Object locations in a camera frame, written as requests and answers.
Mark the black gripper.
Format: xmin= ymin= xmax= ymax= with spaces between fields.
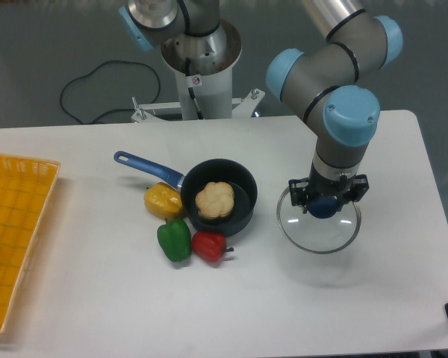
xmin=288 ymin=160 xmax=369 ymax=213

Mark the glass pot lid blue knob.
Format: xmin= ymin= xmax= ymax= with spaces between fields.
xmin=276 ymin=185 xmax=362 ymax=254

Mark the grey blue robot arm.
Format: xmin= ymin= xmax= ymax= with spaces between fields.
xmin=119 ymin=1 xmax=403 ymax=218

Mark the beige bread bun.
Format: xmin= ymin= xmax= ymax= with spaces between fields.
xmin=195 ymin=181 xmax=234 ymax=220

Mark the red bell pepper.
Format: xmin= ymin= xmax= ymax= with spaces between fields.
xmin=191 ymin=232 xmax=234 ymax=263

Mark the green bell pepper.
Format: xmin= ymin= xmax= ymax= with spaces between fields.
xmin=157 ymin=219 xmax=191 ymax=263

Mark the yellow bell pepper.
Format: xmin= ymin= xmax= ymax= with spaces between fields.
xmin=144 ymin=182 xmax=185 ymax=220

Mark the yellow woven basket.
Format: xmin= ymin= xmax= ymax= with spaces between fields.
xmin=0 ymin=154 xmax=60 ymax=334

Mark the dark pot blue handle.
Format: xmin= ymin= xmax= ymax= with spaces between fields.
xmin=114 ymin=151 xmax=258 ymax=237

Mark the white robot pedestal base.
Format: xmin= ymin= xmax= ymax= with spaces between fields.
xmin=131 ymin=19 xmax=265 ymax=122

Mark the black cable on floor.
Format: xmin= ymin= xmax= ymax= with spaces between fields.
xmin=60 ymin=60 xmax=161 ymax=125

